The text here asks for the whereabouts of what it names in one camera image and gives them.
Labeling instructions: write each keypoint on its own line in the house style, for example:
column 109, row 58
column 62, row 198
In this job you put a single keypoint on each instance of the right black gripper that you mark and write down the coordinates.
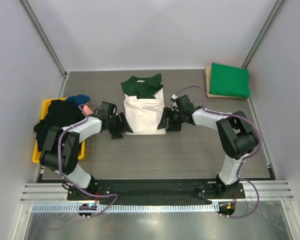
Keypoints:
column 167, row 113

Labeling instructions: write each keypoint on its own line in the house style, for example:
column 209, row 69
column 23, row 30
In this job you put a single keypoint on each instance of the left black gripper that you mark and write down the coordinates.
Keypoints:
column 116, row 133

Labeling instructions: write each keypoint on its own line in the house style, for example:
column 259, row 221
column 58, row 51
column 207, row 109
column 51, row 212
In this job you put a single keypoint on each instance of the white and green raglan t-shirt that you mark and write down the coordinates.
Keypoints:
column 144, row 104

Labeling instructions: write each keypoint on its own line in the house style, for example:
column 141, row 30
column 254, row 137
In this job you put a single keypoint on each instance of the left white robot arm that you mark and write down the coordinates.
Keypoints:
column 60, row 152

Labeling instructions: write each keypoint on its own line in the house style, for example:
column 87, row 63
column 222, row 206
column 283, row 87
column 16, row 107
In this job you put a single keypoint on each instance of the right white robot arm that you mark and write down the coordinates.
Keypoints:
column 238, row 137

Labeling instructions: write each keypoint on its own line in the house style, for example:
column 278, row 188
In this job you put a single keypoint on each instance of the pink garment in bin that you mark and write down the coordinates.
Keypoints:
column 87, row 111

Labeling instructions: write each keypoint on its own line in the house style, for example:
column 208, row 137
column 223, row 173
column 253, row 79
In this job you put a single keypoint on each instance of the yellow plastic bin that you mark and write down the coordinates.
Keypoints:
column 44, row 112

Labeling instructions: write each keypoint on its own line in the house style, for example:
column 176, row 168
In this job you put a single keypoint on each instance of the blue garment in bin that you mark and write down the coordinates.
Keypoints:
column 77, row 100

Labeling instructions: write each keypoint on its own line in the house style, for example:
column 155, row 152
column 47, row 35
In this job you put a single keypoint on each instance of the black t-shirt in bin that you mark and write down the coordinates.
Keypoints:
column 59, row 114

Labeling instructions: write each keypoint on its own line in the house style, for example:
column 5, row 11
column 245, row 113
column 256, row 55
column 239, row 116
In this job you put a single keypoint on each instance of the folded beige t-shirt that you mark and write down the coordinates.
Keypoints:
column 207, row 72

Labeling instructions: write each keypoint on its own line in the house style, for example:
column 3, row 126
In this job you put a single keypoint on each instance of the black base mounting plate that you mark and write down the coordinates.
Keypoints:
column 165, row 192

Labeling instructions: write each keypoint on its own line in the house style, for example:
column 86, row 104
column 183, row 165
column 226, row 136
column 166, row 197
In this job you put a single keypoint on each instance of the folded bright green t-shirt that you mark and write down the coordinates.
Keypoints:
column 229, row 81

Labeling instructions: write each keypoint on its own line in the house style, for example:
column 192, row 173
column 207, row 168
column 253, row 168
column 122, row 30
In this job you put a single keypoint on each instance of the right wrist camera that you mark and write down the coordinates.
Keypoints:
column 173, row 98

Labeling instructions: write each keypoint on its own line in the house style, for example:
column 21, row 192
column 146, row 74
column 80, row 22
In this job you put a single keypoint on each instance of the slotted cable duct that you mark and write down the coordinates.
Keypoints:
column 95, row 208

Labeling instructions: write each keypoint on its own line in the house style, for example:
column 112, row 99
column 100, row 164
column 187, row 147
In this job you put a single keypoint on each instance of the aluminium extrusion rail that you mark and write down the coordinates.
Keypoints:
column 269, row 190

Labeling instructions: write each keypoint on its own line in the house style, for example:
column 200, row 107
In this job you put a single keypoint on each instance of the left aluminium corner post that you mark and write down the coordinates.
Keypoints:
column 42, row 35

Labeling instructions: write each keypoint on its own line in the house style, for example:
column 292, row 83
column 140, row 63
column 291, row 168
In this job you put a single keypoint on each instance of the aluminium corner post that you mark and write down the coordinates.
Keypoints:
column 269, row 21
column 42, row 35

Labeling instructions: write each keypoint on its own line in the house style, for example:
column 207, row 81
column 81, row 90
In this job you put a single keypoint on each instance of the right aluminium corner post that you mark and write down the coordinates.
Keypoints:
column 269, row 21

